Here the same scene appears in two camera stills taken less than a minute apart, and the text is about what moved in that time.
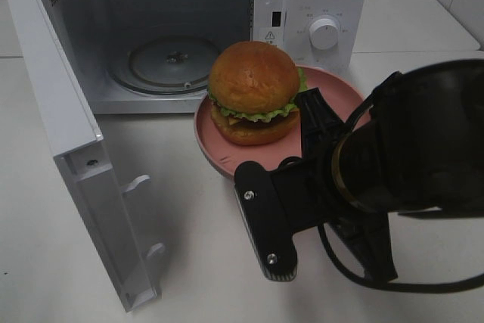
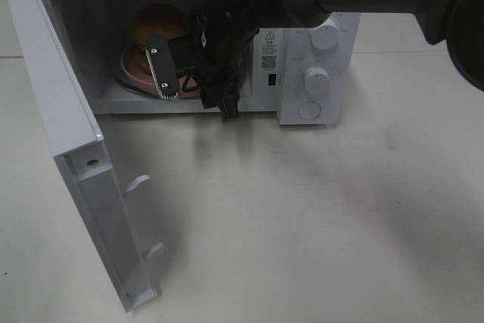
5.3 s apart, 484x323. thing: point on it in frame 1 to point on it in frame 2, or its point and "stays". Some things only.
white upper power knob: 324,33 stays
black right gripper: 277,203 to 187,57
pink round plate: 342,97 to 189,85
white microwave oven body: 146,33 stays
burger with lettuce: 253,89 to 158,18
